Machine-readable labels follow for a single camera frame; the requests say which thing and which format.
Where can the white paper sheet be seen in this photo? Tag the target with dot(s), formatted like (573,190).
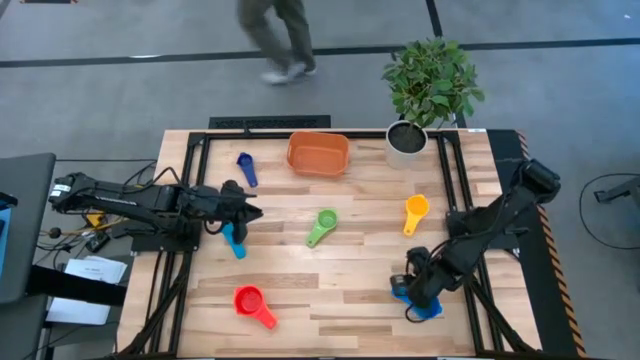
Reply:
(95,270)
(75,312)

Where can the light blue measuring cup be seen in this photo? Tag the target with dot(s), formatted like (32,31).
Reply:
(239,250)

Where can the grey stand foot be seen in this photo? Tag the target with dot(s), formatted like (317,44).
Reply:
(625,189)

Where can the green leafy plant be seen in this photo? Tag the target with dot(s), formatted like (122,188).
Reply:
(430,80)

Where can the green measuring cup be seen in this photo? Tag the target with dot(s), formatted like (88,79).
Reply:
(327,220)

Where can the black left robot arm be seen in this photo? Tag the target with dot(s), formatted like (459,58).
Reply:
(125,200)

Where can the black floor grille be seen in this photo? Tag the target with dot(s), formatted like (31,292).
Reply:
(270,122)

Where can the yellow measuring cup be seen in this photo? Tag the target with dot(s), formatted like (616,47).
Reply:
(416,206)

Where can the grey desk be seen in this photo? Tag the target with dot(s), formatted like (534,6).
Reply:
(30,225)

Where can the white plant pot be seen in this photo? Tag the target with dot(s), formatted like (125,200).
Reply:
(395,159)

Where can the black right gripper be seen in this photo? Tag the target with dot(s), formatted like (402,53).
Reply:
(425,275)

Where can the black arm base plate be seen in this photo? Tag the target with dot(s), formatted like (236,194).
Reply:
(165,245)
(505,240)

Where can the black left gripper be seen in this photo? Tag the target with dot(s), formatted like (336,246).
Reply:
(232,200)

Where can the red measuring cup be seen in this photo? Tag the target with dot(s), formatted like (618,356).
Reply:
(249,300)

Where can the black desk beam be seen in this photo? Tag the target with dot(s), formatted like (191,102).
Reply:
(75,290)

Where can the black round plug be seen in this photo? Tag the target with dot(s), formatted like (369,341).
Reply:
(55,233)

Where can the black power adapter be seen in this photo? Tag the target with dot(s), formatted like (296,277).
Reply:
(97,242)

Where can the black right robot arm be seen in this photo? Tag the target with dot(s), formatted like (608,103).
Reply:
(500,210)

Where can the orange plastic basket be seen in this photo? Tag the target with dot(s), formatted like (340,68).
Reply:
(318,155)

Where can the small dark blue measuring cup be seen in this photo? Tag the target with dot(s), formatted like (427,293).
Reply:
(245,161)

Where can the black hazard-striped edge mat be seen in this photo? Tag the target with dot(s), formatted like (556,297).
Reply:
(502,145)

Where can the blue box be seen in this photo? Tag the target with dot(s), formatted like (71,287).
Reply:
(4,235)

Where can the black aluminium table frame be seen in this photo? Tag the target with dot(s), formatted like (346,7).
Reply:
(260,134)

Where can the yellow connector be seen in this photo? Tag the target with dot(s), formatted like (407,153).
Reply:
(95,220)

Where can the person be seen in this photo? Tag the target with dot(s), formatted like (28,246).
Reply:
(275,35)

